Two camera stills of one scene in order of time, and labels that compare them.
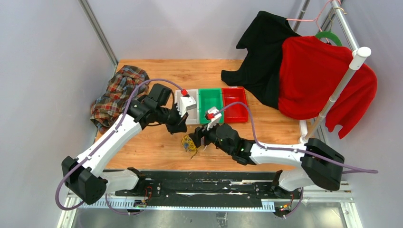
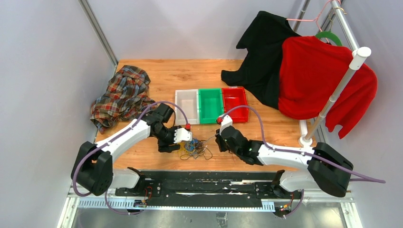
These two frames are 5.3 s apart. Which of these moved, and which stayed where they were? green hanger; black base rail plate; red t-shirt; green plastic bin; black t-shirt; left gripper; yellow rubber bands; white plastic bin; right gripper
Moved: yellow rubber bands; left gripper; right gripper
Stayed: white plastic bin; black base rail plate; red t-shirt; green plastic bin; black t-shirt; green hanger
